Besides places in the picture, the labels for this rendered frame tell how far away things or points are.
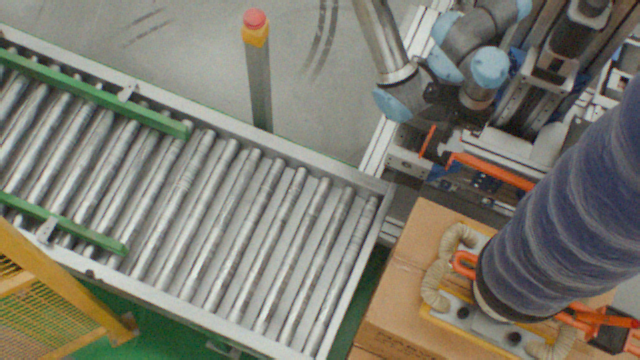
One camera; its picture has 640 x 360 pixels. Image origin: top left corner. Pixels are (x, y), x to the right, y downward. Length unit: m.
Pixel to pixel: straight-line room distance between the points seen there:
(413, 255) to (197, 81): 1.61
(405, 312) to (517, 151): 0.60
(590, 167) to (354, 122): 2.23
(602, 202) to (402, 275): 1.05
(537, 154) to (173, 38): 1.85
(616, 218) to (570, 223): 0.13
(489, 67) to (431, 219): 0.71
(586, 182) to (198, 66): 2.50
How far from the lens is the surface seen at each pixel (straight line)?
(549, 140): 2.37
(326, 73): 3.43
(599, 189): 1.17
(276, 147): 2.62
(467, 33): 1.66
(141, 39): 3.57
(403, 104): 1.98
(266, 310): 2.50
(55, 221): 2.59
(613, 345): 1.98
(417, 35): 2.43
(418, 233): 2.18
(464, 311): 1.98
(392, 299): 2.12
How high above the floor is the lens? 3.00
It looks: 71 degrees down
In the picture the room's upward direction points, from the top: 2 degrees clockwise
